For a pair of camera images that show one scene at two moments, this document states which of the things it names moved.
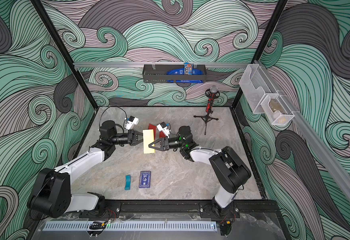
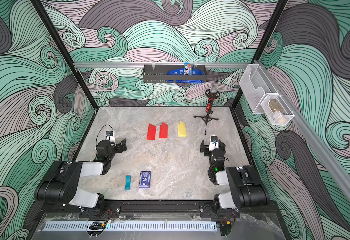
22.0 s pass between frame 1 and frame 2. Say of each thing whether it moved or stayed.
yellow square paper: moved
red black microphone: stayed
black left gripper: moved
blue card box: stayed
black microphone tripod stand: stayed
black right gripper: moved
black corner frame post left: stayed
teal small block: stayed
